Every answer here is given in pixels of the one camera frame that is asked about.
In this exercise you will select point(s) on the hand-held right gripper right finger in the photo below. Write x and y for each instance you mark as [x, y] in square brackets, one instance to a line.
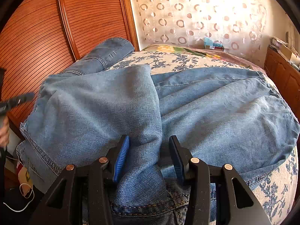
[178, 161]

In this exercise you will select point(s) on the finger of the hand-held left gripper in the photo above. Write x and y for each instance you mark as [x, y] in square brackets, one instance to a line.
[20, 99]

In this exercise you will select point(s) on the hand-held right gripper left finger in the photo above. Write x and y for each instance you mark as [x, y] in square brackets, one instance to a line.
[121, 161]

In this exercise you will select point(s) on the blue denim pants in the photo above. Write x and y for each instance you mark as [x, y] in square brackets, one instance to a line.
[93, 107]
[105, 54]

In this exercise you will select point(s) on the folded blue denim pants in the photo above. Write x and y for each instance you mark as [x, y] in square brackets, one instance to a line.
[105, 54]

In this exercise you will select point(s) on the person's left hand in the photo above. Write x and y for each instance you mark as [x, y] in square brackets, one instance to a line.
[4, 131]

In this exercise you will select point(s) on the printed tote bag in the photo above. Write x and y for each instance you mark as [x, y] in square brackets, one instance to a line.
[22, 174]

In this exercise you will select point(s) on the wooden slatted wardrobe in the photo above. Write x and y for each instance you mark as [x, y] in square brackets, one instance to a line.
[58, 28]

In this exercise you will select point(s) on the small cardboard box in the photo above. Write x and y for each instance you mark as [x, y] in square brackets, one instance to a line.
[218, 48]

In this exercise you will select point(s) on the light blue cloth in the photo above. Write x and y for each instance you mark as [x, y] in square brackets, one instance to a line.
[211, 42]

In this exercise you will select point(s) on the wooden sideboard cabinet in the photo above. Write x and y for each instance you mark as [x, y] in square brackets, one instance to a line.
[281, 72]

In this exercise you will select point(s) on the open cardboard box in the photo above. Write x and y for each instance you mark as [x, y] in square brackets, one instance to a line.
[288, 52]

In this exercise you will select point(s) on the pile of papers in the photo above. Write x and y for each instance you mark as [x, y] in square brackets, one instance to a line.
[279, 42]

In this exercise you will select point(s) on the circle patterned wall curtain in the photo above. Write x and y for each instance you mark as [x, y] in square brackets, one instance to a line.
[199, 11]

